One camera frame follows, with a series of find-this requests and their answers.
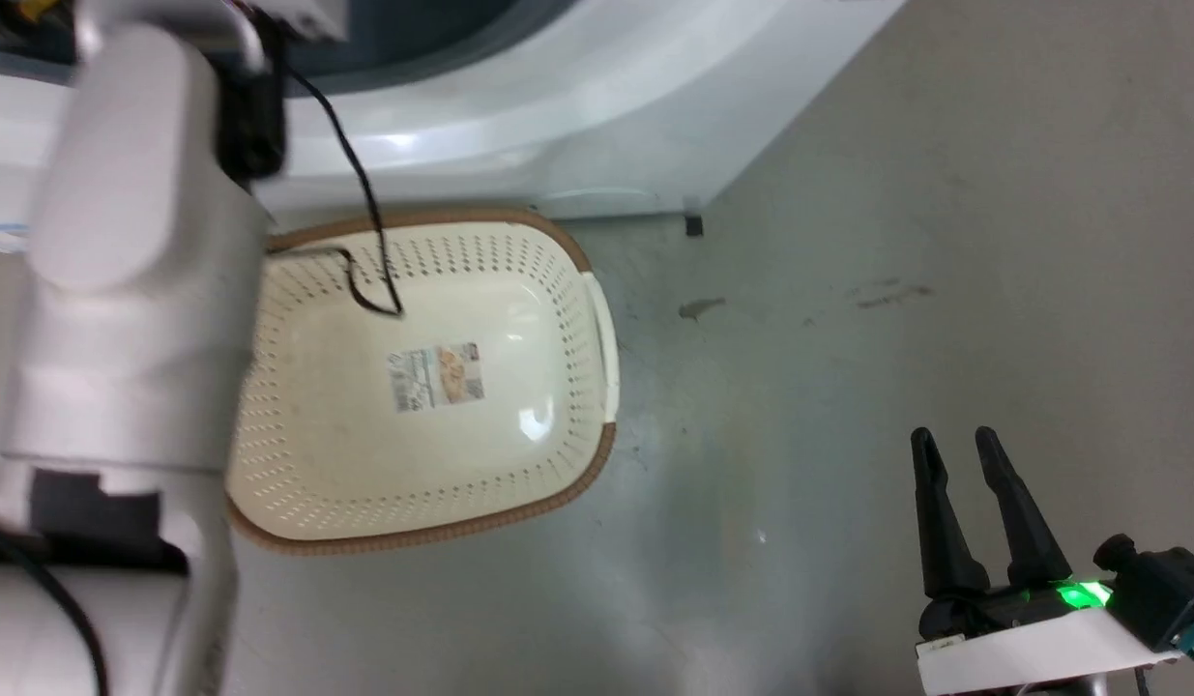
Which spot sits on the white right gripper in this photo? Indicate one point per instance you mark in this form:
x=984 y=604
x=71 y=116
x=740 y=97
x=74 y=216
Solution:
x=1022 y=638

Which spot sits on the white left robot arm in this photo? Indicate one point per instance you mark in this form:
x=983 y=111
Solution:
x=123 y=290

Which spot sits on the black washing machine foot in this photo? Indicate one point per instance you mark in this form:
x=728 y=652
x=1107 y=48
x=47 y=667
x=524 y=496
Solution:
x=693 y=225

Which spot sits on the printed basket label sticker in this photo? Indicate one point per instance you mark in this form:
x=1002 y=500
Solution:
x=436 y=376

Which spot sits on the cream perforated laundry basket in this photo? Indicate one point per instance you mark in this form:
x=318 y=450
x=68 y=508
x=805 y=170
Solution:
x=432 y=387

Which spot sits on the white washing machine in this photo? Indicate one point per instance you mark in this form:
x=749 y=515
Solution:
x=558 y=106

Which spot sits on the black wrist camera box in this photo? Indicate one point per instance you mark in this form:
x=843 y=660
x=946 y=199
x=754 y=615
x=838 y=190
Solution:
x=1152 y=590

